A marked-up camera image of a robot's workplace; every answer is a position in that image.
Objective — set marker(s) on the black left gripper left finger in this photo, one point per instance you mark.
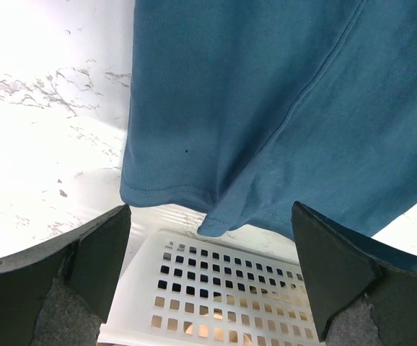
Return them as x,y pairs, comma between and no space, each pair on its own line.
60,291

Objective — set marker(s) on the blue t-shirt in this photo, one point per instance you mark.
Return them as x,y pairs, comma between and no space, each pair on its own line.
239,109

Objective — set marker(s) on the white plastic basket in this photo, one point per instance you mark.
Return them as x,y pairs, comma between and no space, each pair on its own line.
179,290

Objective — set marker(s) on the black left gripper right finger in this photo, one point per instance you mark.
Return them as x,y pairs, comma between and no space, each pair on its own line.
361,291

